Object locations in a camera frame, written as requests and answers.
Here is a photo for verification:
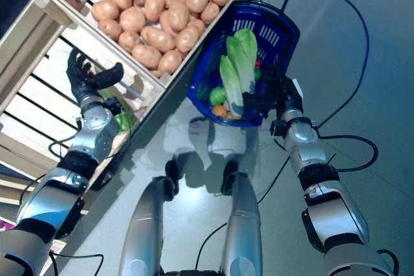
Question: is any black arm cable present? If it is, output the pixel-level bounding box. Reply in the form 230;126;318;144
318;133;380;173
47;120;82;160

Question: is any black right robot foot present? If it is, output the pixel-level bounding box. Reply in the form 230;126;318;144
220;159;240;196

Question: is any silver robot leg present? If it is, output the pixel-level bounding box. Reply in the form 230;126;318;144
223;172;263;276
118;175;171;276

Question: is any wooden cabbage crate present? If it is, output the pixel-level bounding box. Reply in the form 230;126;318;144
0;0;168;180

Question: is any silver right robot leg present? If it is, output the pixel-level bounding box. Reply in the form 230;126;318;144
223;172;263;276

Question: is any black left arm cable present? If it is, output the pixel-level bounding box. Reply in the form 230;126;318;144
47;120;82;160

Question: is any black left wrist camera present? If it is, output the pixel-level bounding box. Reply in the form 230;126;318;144
103;96;123;116

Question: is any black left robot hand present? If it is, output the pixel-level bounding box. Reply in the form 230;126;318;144
66;48;125;107

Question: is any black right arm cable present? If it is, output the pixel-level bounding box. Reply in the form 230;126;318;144
318;133;380;173

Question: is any silver left robot leg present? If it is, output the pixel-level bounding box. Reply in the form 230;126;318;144
118;175;171;276

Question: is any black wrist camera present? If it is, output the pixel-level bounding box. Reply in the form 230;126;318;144
270;120;286;138
103;96;123;116

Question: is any black left robot foot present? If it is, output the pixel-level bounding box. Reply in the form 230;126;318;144
164;156;182;204

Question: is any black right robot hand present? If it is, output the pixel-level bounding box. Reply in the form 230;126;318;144
242;64;305;118

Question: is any small orange vegetable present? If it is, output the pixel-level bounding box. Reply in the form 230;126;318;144
212;104;230;118

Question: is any black robot foot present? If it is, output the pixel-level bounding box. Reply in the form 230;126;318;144
164;156;182;204
220;159;240;196

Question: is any black floor cable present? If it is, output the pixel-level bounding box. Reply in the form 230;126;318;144
248;0;371;128

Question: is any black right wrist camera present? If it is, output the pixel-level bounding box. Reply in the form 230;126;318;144
270;120;286;138

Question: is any blue plastic shopping basket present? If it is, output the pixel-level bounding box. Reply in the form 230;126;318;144
186;0;301;127

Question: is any round green vegetable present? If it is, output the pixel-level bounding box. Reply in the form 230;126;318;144
208;87;228;106

